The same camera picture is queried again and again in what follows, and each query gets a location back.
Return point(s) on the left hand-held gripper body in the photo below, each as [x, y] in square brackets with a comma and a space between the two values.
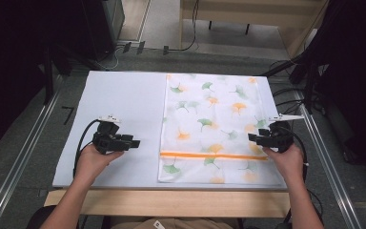
[108, 140]

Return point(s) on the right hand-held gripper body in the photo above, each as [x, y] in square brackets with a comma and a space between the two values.
[278, 136]

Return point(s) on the leaf-print zipper bag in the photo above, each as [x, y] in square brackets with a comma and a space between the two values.
[216, 127]

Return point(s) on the person's right hand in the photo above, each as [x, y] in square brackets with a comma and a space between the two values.
[286, 162]

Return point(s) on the person's left hand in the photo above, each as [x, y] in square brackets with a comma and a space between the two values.
[92, 162]

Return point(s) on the light wooden table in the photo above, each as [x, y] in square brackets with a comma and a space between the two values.
[171, 203]

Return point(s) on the black metal stand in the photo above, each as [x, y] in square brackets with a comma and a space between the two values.
[48, 79]

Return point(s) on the person's beige trousers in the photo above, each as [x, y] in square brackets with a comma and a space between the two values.
[178, 223]

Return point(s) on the black curtain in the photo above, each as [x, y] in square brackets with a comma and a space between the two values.
[355, 79]
[9, 63]

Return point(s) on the black chair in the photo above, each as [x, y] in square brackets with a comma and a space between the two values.
[39, 218]

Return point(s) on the black cabinet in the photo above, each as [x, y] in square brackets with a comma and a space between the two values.
[103, 28]

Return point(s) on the light wooden bench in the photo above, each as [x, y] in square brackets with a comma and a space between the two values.
[295, 19]

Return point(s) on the aluminium floor rail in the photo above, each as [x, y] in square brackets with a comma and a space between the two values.
[16, 165]
[327, 165]

